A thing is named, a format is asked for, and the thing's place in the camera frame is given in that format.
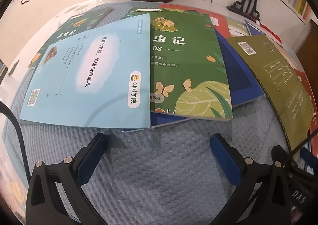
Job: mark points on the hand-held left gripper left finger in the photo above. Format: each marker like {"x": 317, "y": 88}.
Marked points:
{"x": 92, "y": 157}

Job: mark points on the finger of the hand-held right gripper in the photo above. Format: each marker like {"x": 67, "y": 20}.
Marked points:
{"x": 279, "y": 153}
{"x": 307, "y": 156}

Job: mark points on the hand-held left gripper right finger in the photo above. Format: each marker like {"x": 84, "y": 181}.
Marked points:
{"x": 226, "y": 157}

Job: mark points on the olive book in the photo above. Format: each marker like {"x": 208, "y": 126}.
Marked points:
{"x": 280, "y": 85}

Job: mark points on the light blue book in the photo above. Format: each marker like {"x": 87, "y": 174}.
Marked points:
{"x": 99, "y": 78}

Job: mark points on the dark blue book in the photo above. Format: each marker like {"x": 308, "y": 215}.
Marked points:
{"x": 238, "y": 70}

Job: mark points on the green book with cabbage leaf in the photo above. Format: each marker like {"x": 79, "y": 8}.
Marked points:
{"x": 188, "y": 65}

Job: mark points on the green books stack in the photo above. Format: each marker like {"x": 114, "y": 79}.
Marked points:
{"x": 74, "y": 26}

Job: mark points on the leaf patterned tablecloth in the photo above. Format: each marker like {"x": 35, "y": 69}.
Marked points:
{"x": 12, "y": 185}

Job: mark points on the wooden cabinet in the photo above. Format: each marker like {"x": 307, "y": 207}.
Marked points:
{"x": 309, "y": 41}

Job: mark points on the red tassel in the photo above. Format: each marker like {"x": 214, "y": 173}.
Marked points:
{"x": 270, "y": 32}

